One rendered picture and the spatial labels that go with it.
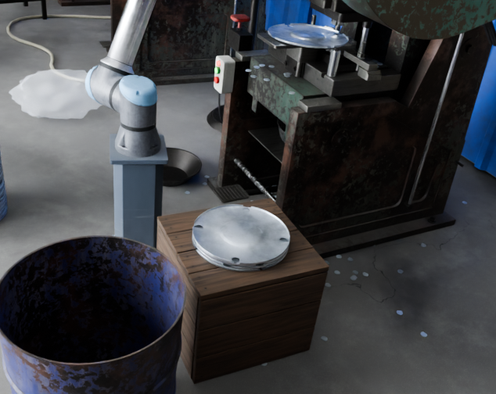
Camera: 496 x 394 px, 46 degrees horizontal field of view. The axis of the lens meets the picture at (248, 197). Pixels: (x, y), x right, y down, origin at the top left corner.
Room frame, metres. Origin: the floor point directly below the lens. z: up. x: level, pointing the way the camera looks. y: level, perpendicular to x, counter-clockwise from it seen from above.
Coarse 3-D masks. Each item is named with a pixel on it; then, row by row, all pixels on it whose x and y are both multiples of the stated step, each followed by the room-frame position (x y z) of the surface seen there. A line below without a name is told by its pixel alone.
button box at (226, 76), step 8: (224, 56) 2.20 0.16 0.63; (216, 64) 2.20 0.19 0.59; (224, 64) 2.14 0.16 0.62; (232, 64) 2.16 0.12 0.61; (224, 72) 2.14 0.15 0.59; (232, 72) 2.16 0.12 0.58; (224, 80) 2.15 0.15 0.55; (232, 80) 2.17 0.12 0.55; (216, 88) 2.18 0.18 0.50; (224, 88) 2.15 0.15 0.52; (232, 88) 2.17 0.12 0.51
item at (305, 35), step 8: (280, 24) 2.19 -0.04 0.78; (296, 24) 2.22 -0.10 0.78; (304, 24) 2.23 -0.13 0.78; (272, 32) 2.08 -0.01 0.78; (280, 32) 2.09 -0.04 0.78; (288, 32) 2.10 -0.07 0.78; (296, 32) 2.09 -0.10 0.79; (304, 32) 2.10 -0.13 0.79; (312, 32) 2.12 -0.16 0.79; (320, 32) 2.15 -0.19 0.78; (328, 32) 2.16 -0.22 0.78; (336, 32) 2.18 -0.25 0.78; (280, 40) 1.98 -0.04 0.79; (288, 40) 2.00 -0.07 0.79; (296, 40) 2.01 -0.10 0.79; (304, 40) 2.02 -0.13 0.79; (312, 40) 2.02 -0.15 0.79; (320, 40) 2.04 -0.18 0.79; (328, 40) 2.06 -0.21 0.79; (336, 40) 2.07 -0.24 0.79; (344, 40) 2.08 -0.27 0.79
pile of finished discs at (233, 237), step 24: (216, 216) 1.47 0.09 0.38; (240, 216) 1.49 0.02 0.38; (264, 216) 1.50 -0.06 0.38; (192, 240) 1.36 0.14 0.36; (216, 240) 1.35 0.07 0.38; (240, 240) 1.35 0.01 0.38; (264, 240) 1.38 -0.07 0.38; (288, 240) 1.40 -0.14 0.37; (216, 264) 1.27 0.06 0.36; (240, 264) 1.26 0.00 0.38; (264, 264) 1.29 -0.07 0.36
